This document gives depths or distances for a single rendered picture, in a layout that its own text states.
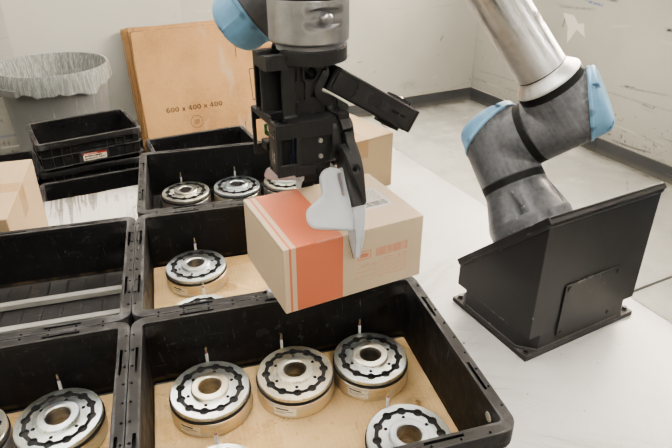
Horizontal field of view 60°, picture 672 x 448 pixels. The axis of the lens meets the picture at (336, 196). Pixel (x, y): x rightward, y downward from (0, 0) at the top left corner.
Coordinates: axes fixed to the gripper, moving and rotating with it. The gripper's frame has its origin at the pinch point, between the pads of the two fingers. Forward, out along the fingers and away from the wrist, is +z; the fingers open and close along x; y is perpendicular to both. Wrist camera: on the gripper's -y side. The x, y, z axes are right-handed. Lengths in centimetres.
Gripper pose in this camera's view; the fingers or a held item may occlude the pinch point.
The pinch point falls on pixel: (331, 225)
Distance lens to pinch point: 64.0
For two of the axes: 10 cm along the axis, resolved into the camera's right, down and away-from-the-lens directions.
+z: 0.1, 8.9, 4.5
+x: 4.4, 4.0, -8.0
